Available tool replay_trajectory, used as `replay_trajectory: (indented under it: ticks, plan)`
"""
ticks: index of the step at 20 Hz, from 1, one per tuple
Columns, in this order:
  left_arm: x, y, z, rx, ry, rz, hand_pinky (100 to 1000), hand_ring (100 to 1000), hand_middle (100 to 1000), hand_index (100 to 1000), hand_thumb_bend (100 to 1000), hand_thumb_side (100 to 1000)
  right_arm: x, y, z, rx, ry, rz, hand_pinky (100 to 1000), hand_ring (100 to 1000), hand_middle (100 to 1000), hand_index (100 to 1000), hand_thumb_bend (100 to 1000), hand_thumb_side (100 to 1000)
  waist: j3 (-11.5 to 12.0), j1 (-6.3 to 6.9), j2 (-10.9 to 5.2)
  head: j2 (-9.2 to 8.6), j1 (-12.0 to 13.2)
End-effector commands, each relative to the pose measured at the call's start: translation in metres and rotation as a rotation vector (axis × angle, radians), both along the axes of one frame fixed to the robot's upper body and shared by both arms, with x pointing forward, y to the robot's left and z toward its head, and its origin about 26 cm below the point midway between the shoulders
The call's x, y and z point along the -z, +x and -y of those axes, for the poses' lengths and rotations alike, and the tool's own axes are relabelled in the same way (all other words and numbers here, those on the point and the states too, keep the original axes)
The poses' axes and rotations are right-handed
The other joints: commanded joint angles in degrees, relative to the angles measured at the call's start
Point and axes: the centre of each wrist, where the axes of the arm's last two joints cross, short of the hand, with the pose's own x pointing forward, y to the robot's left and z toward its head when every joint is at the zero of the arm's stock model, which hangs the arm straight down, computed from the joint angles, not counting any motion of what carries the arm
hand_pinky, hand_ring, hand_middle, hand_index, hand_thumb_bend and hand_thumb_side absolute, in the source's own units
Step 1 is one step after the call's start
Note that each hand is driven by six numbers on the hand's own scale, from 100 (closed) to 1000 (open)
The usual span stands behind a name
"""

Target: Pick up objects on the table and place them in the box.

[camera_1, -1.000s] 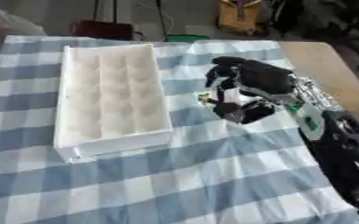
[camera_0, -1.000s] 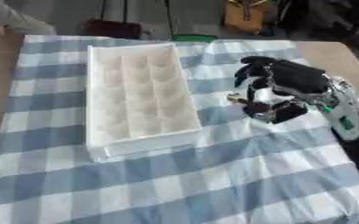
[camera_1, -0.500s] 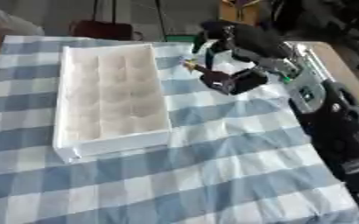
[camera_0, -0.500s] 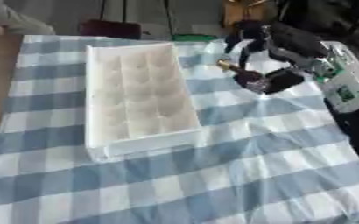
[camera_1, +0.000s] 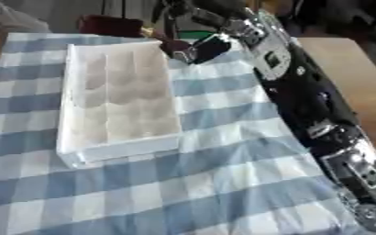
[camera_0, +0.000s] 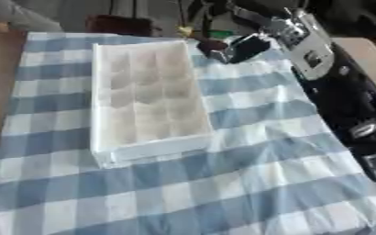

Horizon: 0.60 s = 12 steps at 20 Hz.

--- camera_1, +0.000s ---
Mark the small dark red object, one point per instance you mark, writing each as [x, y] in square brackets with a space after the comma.
[174, 46]

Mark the large dark red object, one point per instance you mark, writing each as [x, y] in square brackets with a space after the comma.
[110, 25]

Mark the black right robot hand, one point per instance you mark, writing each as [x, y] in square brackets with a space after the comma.
[213, 48]

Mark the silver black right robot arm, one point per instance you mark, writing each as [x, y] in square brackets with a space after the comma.
[303, 95]

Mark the white compartment box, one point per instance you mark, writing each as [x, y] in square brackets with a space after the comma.
[123, 101]

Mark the person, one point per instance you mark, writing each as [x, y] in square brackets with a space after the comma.
[9, 15]

